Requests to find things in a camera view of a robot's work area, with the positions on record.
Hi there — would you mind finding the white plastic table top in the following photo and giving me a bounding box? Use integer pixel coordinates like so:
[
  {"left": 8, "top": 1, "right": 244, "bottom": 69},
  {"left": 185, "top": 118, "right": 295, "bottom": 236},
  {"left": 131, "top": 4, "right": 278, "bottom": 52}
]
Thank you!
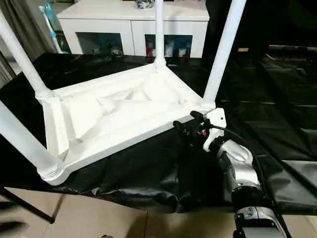
[{"left": 37, "top": 62, "right": 218, "bottom": 186}]

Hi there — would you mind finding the black mat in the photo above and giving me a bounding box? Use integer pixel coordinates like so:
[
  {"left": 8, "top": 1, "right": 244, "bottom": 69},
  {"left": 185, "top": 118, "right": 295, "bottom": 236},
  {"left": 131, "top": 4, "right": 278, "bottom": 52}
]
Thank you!
[{"left": 0, "top": 45, "right": 317, "bottom": 215}]

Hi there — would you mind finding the white cabinet with glass doors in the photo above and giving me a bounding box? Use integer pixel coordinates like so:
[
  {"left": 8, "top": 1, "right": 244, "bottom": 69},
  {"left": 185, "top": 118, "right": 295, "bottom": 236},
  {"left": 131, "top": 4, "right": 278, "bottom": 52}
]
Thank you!
[{"left": 57, "top": 0, "right": 211, "bottom": 58}]

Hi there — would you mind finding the light blue plastic item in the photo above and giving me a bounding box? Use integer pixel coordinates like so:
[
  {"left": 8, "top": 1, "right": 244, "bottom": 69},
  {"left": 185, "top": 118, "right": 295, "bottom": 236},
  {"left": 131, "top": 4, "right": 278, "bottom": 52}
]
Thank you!
[{"left": 39, "top": 0, "right": 70, "bottom": 53}]

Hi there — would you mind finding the grey curtain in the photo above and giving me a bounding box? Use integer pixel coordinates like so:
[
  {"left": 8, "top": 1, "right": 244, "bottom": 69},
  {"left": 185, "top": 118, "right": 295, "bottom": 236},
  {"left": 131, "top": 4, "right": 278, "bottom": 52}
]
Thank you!
[{"left": 0, "top": 0, "right": 55, "bottom": 85}]

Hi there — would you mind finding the black robot foot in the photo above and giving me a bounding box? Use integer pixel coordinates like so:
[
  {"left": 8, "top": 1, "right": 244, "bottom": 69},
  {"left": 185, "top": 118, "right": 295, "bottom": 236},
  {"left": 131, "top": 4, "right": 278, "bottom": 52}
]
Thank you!
[{"left": 0, "top": 221, "right": 31, "bottom": 235}]

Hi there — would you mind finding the black metal frame bar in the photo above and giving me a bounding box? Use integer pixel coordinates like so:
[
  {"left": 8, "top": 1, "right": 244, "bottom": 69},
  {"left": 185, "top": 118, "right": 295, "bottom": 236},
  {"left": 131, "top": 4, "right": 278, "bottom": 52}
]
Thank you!
[{"left": 0, "top": 186, "right": 56, "bottom": 225}]

